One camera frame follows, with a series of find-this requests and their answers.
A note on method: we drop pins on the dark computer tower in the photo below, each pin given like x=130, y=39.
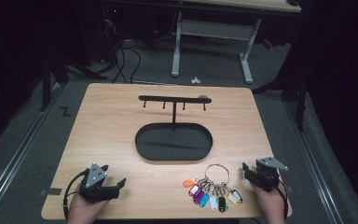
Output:
x=110, y=31

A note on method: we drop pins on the desk with white metal legs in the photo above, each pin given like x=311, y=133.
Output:
x=213, y=29

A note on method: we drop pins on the grey tape strip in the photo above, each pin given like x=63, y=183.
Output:
x=54, y=191

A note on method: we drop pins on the small white object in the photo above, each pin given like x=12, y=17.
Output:
x=195, y=81

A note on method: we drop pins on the black key rack with tray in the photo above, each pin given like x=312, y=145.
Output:
x=174, y=141

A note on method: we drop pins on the metal floor rail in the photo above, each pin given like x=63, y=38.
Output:
x=312, y=161
x=15, y=158

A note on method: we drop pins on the person's left hand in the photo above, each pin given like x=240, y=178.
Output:
x=85, y=208

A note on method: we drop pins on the black metal stand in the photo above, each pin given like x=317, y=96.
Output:
x=292, y=90
x=51, y=81

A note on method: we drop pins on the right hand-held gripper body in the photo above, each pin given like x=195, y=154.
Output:
x=268, y=174

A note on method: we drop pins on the small red object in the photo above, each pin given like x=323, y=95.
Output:
x=267, y=44

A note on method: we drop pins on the small grey round object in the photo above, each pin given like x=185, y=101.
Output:
x=203, y=96

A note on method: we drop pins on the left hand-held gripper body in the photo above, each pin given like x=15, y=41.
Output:
x=95, y=179

